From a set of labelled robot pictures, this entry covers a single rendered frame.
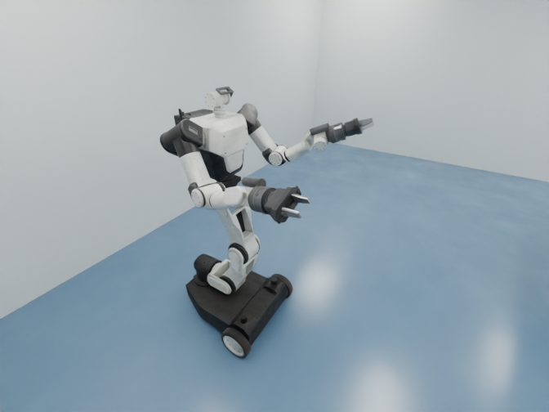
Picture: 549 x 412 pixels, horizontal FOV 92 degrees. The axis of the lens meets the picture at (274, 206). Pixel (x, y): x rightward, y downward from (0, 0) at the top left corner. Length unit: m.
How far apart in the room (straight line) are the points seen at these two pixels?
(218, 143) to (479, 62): 4.42
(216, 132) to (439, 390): 1.84
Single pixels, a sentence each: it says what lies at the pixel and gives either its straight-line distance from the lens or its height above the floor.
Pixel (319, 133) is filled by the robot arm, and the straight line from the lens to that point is 1.40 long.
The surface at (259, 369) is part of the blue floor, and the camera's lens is 1.85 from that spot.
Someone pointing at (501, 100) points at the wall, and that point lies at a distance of 5.22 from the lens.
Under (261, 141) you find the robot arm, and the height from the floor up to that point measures 1.21.
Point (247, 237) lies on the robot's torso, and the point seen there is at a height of 0.72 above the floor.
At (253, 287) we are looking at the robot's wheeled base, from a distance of 1.99.
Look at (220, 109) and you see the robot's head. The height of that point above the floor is 1.41.
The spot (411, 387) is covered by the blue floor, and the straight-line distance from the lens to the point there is 1.98.
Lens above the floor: 1.65
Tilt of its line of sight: 31 degrees down
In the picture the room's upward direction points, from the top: 1 degrees clockwise
